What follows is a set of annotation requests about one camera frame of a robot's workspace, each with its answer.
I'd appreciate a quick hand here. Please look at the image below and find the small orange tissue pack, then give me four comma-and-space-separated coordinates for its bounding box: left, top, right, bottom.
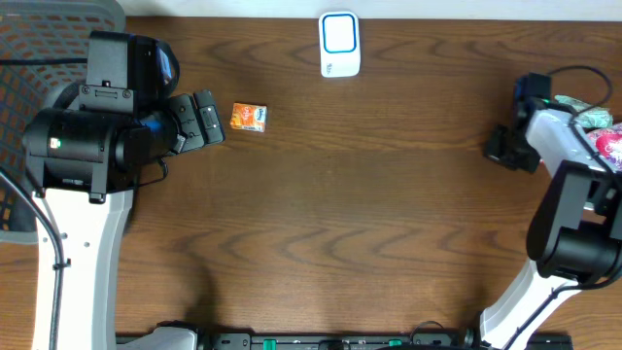
230, 102, 267, 132

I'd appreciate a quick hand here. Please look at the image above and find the green snack wrapper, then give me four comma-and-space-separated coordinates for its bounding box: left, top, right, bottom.
555, 95, 613, 129

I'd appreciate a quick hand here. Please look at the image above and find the purple snack package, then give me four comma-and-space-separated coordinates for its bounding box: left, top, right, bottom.
587, 123, 622, 171

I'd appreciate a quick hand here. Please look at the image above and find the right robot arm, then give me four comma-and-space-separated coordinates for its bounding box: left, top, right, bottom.
464, 73, 621, 349

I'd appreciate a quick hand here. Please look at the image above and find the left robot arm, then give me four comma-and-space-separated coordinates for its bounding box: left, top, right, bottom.
22, 31, 225, 349

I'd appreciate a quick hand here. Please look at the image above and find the grey plastic mesh basket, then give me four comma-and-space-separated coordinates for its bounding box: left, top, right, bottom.
0, 0, 127, 244

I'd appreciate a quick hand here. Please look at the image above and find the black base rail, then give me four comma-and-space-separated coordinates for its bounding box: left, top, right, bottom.
116, 321, 574, 350

